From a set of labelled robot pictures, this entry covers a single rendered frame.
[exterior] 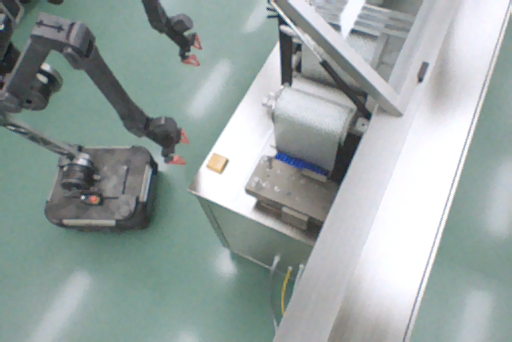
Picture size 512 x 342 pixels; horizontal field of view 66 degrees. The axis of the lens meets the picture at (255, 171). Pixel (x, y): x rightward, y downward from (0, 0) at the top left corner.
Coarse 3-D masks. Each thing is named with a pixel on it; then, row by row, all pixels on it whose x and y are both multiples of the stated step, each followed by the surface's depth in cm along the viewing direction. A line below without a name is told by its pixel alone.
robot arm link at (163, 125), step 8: (152, 120) 139; (160, 120) 136; (168, 120) 138; (136, 128) 135; (144, 128) 139; (152, 128) 137; (160, 128) 138; (168, 128) 137; (176, 128) 140; (136, 136) 139; (144, 136) 139; (160, 136) 140
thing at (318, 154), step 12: (276, 132) 143; (288, 132) 139; (276, 144) 151; (288, 144) 147; (300, 144) 143; (312, 144) 139; (324, 144) 135; (300, 156) 150; (312, 156) 146; (324, 156) 142; (324, 168) 150
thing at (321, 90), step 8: (296, 80) 144; (304, 80) 144; (312, 80) 145; (296, 88) 143; (304, 88) 142; (312, 88) 142; (320, 88) 141; (328, 88) 142; (336, 88) 143; (320, 96) 140; (328, 96) 140; (336, 96) 139; (344, 96) 139; (360, 96) 140; (344, 104) 138; (352, 104) 137
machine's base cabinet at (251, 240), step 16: (208, 208) 175; (224, 224) 188; (240, 224) 174; (256, 224) 161; (224, 240) 218; (240, 240) 201; (256, 240) 185; (272, 240) 172; (288, 240) 160; (256, 256) 216; (272, 256) 198; (288, 256) 183; (304, 256) 169
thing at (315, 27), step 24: (288, 0) 72; (288, 24) 75; (312, 24) 74; (432, 24) 92; (312, 48) 78; (336, 48) 76; (336, 72) 81; (360, 72) 79; (408, 72) 86; (384, 96) 81; (408, 96) 85
